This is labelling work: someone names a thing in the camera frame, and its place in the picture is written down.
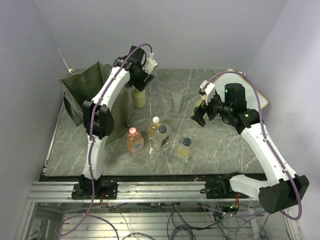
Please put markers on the clear square bottle black label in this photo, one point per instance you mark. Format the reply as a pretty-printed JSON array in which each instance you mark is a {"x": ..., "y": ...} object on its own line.
[{"x": 161, "y": 137}]

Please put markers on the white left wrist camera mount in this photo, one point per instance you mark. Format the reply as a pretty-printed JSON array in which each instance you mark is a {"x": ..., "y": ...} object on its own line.
[{"x": 150, "y": 63}]

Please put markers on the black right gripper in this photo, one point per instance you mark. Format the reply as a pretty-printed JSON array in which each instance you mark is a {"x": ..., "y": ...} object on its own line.
[{"x": 199, "y": 112}]

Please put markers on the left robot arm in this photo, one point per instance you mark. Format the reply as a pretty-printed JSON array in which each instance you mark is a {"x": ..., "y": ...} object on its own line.
[{"x": 98, "y": 120}]

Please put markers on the clear square bottle yellow contents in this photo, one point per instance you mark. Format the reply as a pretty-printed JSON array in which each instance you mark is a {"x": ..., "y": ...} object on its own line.
[{"x": 183, "y": 150}]

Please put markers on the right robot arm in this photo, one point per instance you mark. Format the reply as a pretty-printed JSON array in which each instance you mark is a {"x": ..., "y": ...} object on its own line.
[{"x": 283, "y": 188}]

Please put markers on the yellow framed whiteboard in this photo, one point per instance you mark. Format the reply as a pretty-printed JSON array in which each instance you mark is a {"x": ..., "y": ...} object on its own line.
[{"x": 221, "y": 82}]

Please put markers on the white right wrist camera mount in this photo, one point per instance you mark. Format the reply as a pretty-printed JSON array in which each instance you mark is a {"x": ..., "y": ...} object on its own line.
[{"x": 207, "y": 91}]

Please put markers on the orange soap bottle pink cap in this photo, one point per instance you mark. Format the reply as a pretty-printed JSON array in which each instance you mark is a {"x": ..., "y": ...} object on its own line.
[{"x": 134, "y": 140}]

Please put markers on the green canvas bag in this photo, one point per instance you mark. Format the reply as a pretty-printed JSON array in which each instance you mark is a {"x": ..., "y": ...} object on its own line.
[{"x": 84, "y": 84}]

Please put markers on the aluminium rail frame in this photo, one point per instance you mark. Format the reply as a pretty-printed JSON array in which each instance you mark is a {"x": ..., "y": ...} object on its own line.
[{"x": 182, "y": 189}]

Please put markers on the grey squeeze tube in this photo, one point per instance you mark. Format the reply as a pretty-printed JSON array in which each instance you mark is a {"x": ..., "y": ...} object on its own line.
[{"x": 176, "y": 101}]

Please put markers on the amber bottle white cap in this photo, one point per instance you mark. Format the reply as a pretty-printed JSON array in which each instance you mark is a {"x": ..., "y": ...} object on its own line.
[{"x": 153, "y": 126}]

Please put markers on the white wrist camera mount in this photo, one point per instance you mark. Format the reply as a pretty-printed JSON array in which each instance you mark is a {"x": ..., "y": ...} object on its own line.
[
  {"x": 150, "y": 63},
  {"x": 207, "y": 91}
]

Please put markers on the yellow-green lotion bottle white cap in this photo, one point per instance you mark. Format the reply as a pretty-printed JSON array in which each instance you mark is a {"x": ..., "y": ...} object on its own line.
[{"x": 138, "y": 98}]

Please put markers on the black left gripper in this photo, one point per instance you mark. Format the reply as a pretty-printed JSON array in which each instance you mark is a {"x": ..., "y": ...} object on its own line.
[{"x": 141, "y": 85}]

